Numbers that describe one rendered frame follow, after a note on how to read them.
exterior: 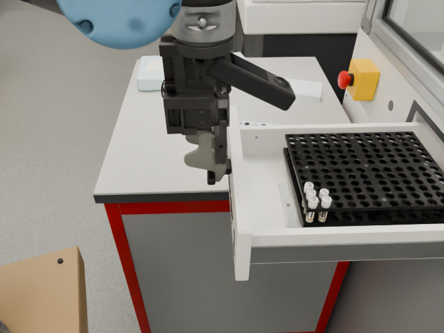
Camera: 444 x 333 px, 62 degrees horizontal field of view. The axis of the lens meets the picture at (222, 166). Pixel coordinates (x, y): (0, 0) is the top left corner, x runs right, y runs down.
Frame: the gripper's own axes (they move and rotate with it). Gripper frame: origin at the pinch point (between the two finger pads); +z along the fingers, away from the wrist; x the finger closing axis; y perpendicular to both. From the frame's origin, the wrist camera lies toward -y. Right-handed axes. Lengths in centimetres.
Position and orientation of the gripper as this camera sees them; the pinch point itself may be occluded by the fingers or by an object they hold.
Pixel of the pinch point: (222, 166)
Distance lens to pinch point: 56.4
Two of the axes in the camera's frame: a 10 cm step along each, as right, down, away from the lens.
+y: -10.0, 0.3, -0.2
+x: 0.4, 6.4, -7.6
